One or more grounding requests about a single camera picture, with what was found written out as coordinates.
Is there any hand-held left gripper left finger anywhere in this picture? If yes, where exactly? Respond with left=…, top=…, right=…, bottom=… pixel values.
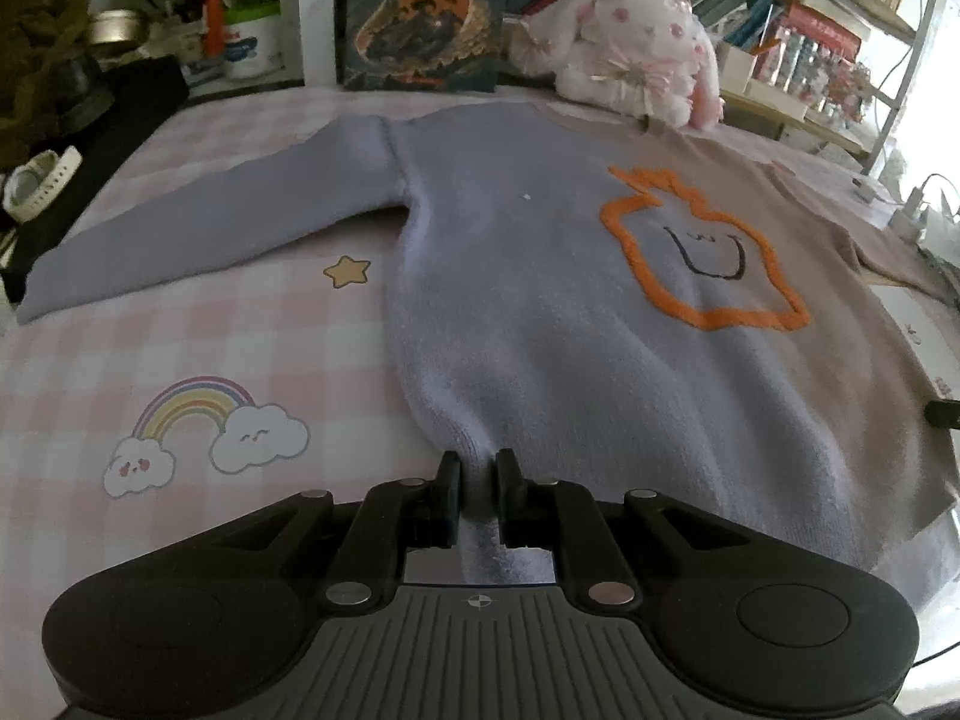
left=208, top=451, right=462, bottom=611

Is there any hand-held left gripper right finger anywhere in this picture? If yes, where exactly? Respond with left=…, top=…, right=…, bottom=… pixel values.
left=491, top=448, right=755, bottom=611

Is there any lavender and beige knit sweater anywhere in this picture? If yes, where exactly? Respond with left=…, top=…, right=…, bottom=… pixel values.
left=16, top=101, right=960, bottom=590

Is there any row of small bottles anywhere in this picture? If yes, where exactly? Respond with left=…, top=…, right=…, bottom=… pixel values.
left=757, top=26, right=872, bottom=115

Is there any shelf rack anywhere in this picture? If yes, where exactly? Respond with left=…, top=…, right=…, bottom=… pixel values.
left=720, top=0, right=947, bottom=175

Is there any white box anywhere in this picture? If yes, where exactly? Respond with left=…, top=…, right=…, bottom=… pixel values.
left=716, top=41, right=759, bottom=95

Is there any red box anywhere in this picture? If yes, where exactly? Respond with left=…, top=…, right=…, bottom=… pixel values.
left=780, top=4, right=865, bottom=53

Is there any pink and white plush bunny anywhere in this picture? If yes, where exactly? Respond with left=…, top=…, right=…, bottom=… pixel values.
left=510, top=0, right=725, bottom=130

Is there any dark book with orange cover art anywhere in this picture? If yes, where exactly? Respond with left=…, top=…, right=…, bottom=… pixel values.
left=337, top=0, right=511, bottom=92

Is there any white jar with green lid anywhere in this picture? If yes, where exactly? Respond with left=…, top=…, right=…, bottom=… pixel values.
left=223, top=0, right=285, bottom=83

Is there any white bookshelf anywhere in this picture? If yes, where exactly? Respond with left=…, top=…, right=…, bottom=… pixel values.
left=296, top=0, right=347, bottom=88

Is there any black cloth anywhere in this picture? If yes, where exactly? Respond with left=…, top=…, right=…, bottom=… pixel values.
left=0, top=56, right=190, bottom=302

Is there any white wristwatch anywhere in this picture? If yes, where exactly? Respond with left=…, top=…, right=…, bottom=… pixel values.
left=2, top=146, right=83, bottom=223

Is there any red and white bottle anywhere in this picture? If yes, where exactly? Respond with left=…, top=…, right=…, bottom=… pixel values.
left=202, top=0, right=228, bottom=61

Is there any round metal tin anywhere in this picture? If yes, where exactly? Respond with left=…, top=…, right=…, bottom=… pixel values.
left=85, top=9, right=148, bottom=55

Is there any olive bag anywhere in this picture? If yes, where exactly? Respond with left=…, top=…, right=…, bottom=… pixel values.
left=0, top=0, right=100, bottom=132

